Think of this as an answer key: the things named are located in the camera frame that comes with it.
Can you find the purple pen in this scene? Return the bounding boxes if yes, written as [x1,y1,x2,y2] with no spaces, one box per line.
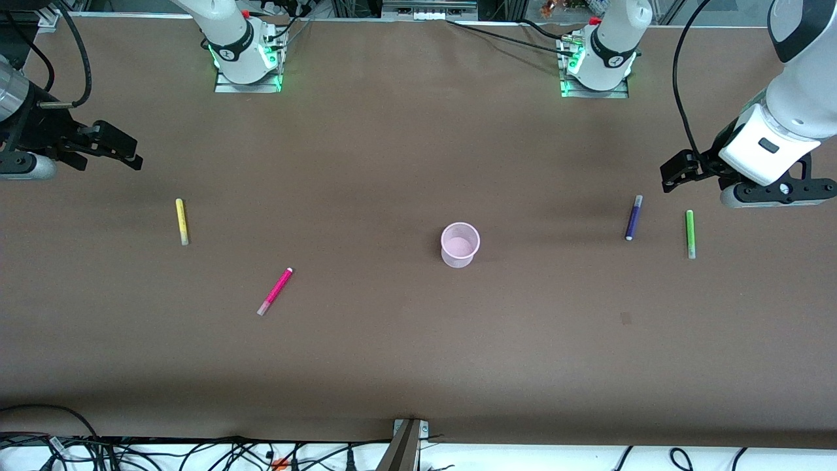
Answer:
[624,195,643,241]

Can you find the pink pen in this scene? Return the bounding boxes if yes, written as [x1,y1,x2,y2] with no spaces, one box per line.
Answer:
[256,267,294,317]

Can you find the pink cup holder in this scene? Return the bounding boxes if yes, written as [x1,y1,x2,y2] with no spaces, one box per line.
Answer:
[440,222,481,269]

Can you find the grey power strip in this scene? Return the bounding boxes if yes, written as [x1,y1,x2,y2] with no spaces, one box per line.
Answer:
[383,0,478,20]

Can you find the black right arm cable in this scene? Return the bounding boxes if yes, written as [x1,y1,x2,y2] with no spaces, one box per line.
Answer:
[39,0,93,109]

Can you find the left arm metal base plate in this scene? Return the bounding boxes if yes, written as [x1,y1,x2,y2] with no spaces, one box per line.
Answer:
[559,36,630,99]

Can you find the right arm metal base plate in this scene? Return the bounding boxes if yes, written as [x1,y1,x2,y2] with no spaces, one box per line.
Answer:
[214,62,283,94]

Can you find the long black table cable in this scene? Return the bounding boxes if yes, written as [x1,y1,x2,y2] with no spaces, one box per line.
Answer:
[447,20,583,57]

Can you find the black looped floor cable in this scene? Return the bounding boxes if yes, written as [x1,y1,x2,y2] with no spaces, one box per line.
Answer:
[0,404,99,440]

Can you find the black cable bundle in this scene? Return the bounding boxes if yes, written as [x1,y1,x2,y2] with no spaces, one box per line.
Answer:
[0,432,393,471]

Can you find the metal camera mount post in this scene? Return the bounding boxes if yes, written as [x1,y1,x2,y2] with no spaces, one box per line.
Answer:
[376,419,429,471]

